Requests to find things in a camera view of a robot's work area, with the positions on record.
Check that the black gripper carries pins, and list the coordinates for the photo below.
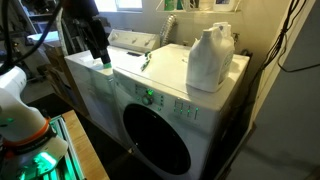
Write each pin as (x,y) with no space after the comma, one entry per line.
(95,36)

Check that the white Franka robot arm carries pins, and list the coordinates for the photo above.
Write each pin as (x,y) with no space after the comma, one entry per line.
(20,113)

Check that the green spray bottle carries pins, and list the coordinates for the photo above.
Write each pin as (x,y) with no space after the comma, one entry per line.
(107,65)

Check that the round white machine knob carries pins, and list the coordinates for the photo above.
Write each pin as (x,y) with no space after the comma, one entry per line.
(146,42)
(134,40)

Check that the bright window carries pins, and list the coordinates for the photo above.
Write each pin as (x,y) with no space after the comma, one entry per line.
(118,5)

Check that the white top-load laundry machine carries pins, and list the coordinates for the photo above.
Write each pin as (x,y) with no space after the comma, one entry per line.
(93,86)

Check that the green digit washer display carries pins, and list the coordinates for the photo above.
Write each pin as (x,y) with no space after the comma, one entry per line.
(150,91)

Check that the green box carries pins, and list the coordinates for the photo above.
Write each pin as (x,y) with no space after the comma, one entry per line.
(169,4)

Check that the grey washer control knob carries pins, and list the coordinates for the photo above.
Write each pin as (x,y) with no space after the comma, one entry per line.
(147,99)

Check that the white detergent jug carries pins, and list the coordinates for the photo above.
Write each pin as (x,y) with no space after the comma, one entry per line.
(208,60)

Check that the dark round washer door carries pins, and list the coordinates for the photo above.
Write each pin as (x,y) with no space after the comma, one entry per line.
(155,140)

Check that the white front-load washing machine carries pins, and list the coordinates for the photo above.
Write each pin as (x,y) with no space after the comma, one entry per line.
(200,116)

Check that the white labelled container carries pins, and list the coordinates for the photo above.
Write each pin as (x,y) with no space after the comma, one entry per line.
(223,4)

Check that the silver foil dryer duct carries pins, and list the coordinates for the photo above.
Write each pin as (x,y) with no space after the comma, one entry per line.
(166,28)

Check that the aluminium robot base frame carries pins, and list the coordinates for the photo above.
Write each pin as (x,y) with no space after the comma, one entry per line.
(66,156)

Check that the wall water valve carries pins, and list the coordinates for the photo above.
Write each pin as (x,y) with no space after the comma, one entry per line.
(236,36)

